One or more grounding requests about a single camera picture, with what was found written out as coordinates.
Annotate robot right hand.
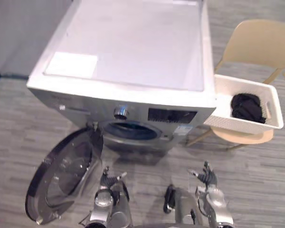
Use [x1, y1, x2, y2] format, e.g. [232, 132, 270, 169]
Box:
[187, 161, 218, 189]

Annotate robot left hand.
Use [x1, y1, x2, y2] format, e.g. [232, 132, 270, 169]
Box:
[100, 166, 128, 190]

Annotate black clothes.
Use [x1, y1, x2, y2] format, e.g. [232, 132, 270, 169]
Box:
[230, 93, 268, 124]

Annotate round glass washing machine door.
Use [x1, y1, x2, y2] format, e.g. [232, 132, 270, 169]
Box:
[25, 122, 105, 226]

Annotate white woven plastic laundry basket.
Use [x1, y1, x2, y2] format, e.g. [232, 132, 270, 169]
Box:
[202, 74, 285, 136]

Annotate chrome washing machine dial knob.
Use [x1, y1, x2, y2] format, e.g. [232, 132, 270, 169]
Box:
[113, 106, 129, 120]

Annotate black washing machine display panel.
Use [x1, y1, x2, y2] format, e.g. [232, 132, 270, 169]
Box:
[147, 107, 198, 124]

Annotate silver front-load washing machine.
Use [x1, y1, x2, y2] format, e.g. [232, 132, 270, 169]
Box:
[26, 0, 217, 158]

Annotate silver robot left leg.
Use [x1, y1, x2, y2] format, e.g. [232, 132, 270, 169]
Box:
[110, 181, 133, 228]

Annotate silver robot leg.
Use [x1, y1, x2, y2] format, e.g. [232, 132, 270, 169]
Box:
[164, 184, 200, 226]
[110, 181, 133, 228]

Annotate silver robot right leg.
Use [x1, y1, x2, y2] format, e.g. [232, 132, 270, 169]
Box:
[164, 184, 200, 226]

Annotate blue white energy label sticker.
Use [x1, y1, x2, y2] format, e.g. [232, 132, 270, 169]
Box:
[172, 125, 193, 140]

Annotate beige chair with metal legs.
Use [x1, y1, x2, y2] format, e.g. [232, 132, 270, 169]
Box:
[185, 19, 285, 152]

